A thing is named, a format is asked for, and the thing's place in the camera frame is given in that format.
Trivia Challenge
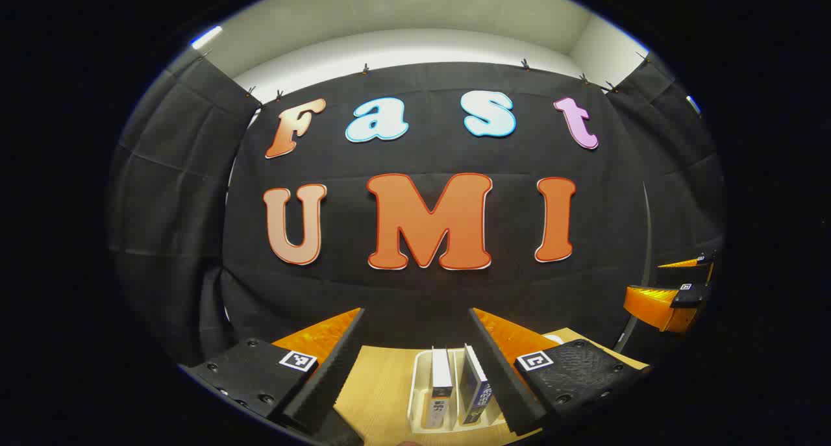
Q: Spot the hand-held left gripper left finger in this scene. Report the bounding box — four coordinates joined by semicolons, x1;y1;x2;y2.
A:
185;308;366;435

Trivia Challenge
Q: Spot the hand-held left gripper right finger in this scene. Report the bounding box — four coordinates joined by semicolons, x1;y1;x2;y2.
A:
468;308;651;436

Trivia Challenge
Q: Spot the blue cover book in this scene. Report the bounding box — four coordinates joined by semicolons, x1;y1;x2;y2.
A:
458;344;495;427

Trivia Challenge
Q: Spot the white portrait cover book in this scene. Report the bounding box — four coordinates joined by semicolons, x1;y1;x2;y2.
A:
425;347;454;431

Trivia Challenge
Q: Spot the cream plastic bookshelf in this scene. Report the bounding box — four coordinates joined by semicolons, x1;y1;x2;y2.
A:
406;346;515;436

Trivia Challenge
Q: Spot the ceiling light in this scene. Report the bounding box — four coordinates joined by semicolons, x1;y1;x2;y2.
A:
190;25;223;49

